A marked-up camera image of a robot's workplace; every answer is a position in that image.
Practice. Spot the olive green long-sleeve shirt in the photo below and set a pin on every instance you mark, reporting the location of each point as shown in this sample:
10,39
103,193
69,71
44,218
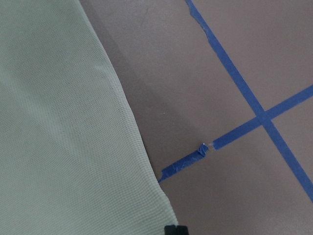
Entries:
72,160

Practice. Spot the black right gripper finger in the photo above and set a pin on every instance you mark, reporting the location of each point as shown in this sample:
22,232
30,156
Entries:
176,230

